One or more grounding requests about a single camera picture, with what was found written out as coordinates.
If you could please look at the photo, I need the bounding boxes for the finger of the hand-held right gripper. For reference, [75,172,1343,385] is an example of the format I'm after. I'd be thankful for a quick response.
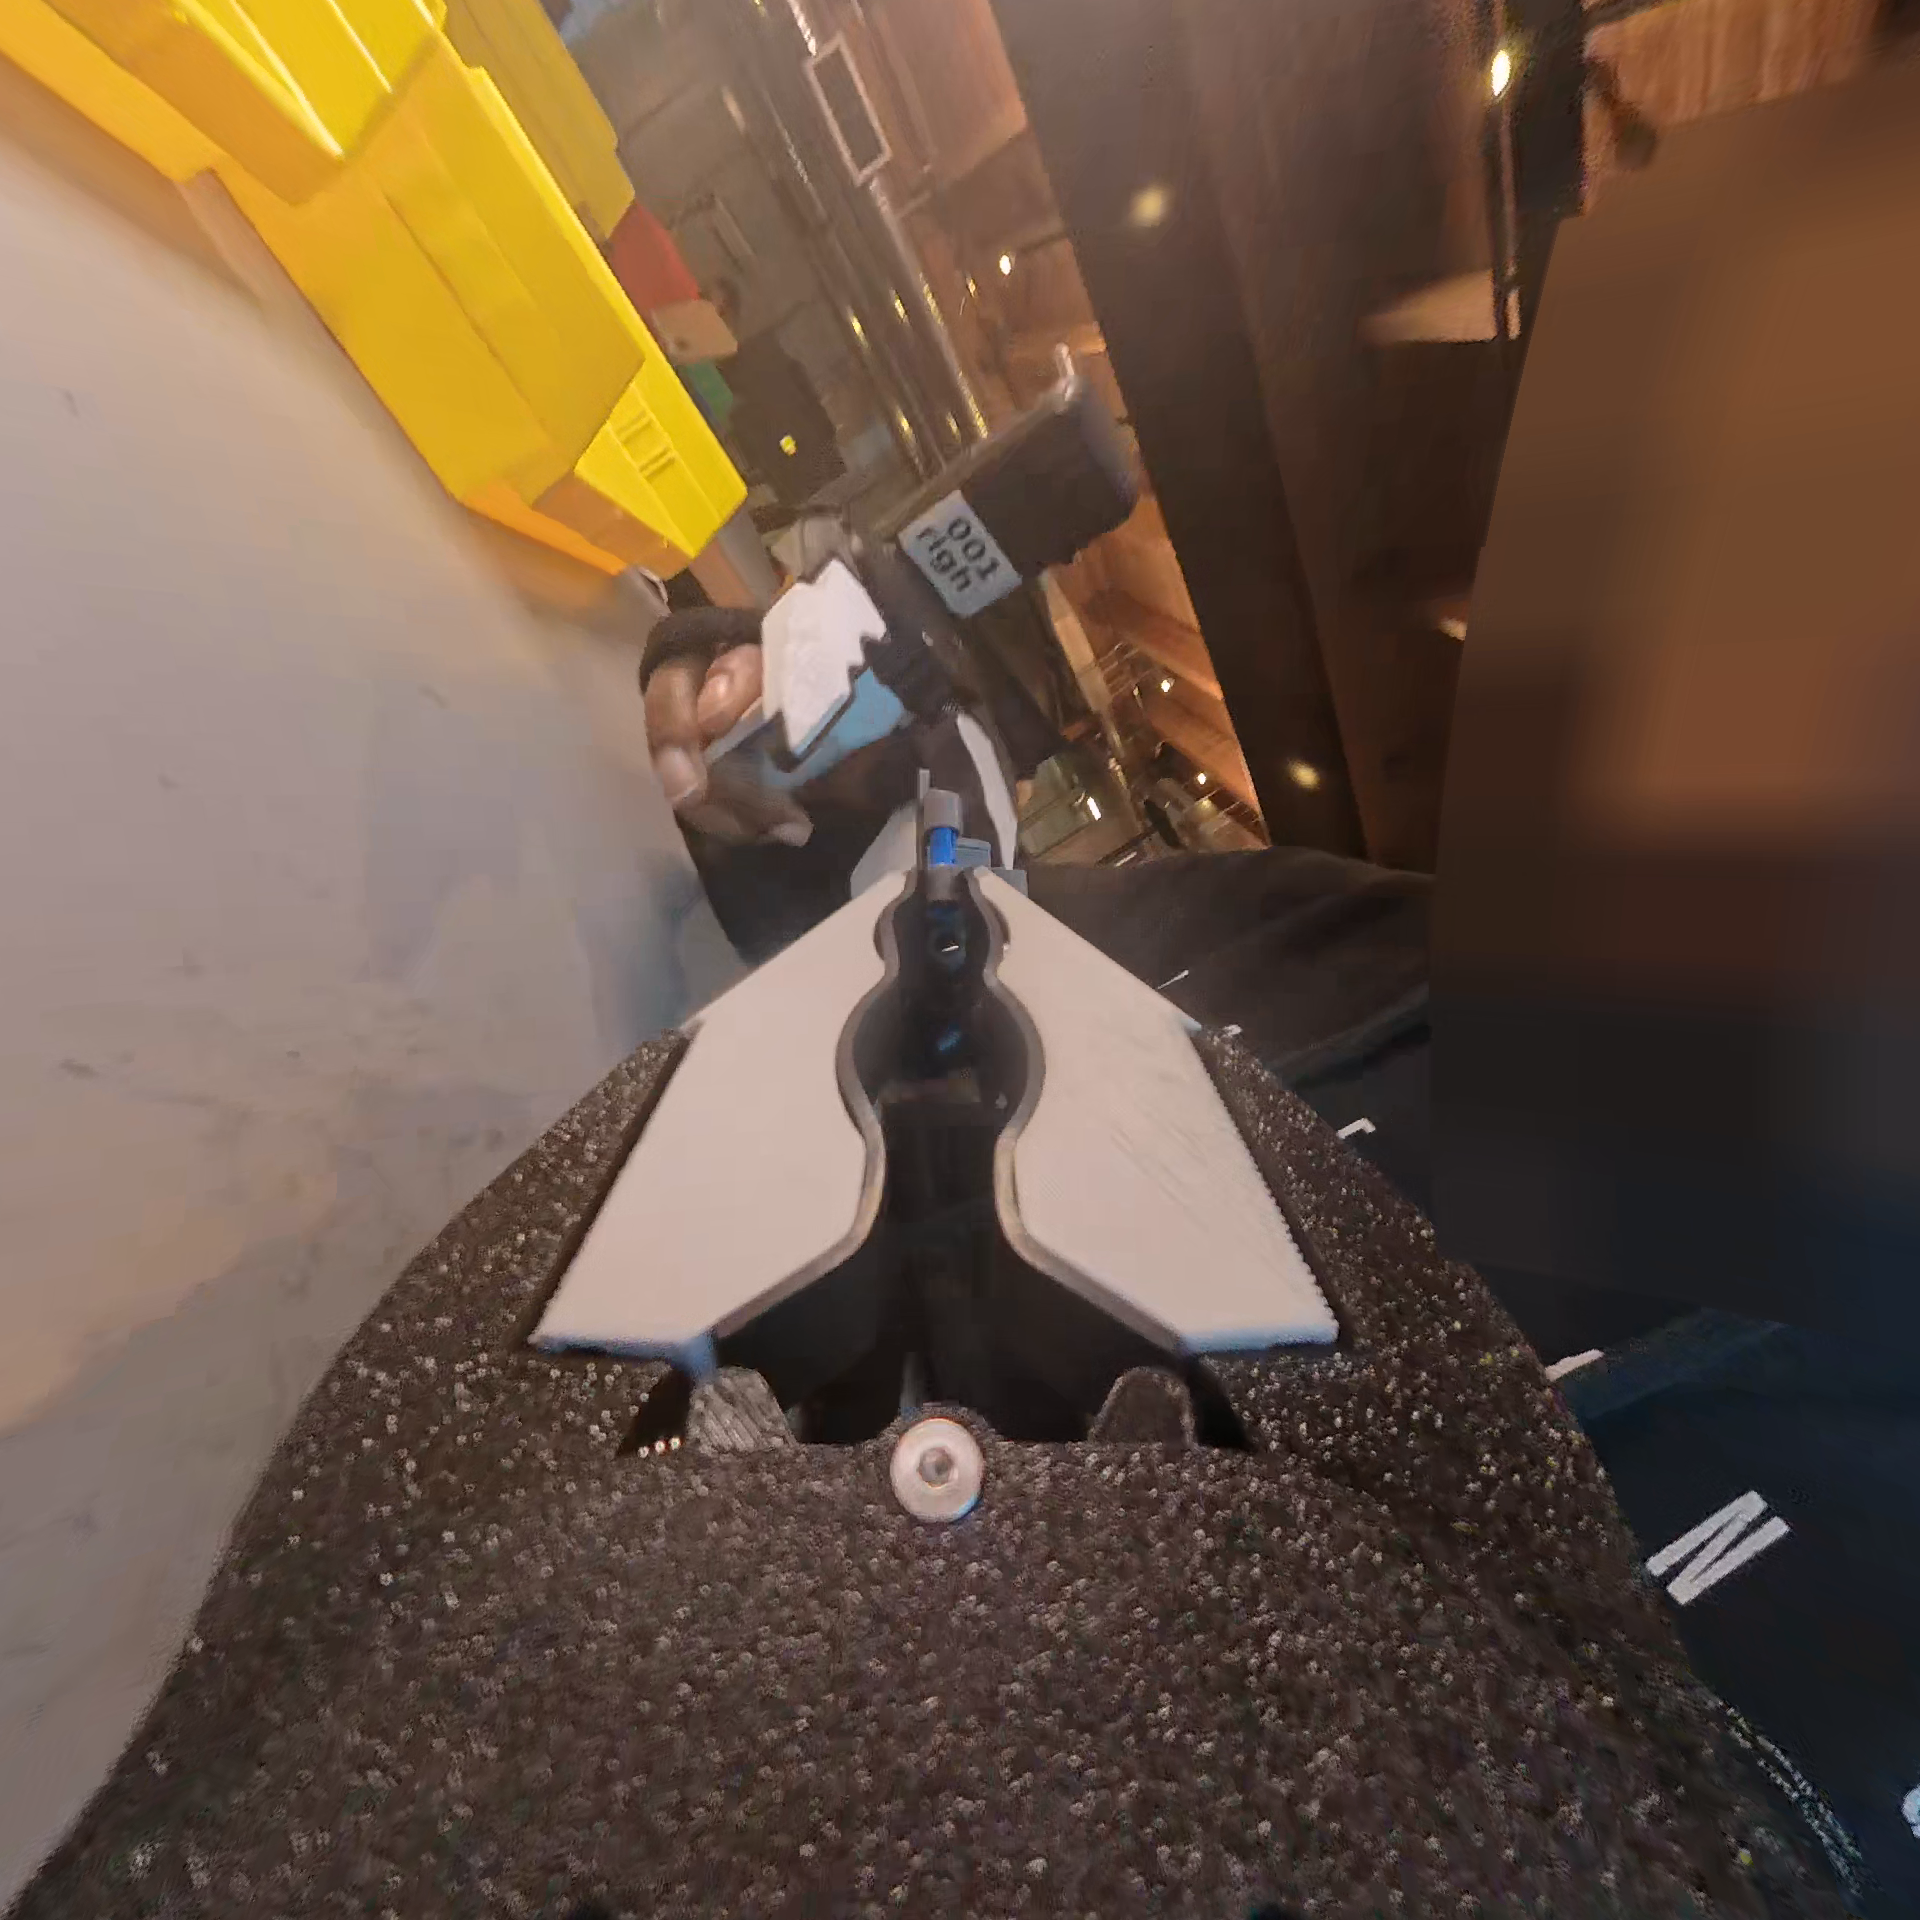
[847,718,1029,902]
[754,560,888,754]

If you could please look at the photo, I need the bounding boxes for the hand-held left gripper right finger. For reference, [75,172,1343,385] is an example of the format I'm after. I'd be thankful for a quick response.
[966,862,1343,1445]

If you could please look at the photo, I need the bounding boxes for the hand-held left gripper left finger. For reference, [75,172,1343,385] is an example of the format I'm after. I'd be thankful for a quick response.
[527,865,920,1445]

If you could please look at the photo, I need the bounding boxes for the grey curved brick panel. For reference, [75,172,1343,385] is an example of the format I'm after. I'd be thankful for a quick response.
[902,767,991,1085]

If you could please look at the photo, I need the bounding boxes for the person's right hand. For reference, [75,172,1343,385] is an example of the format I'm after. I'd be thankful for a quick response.
[641,642,822,852]

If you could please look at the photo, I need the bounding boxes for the stacked yellow bins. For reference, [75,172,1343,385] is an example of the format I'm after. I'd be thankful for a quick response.
[440,0,639,244]

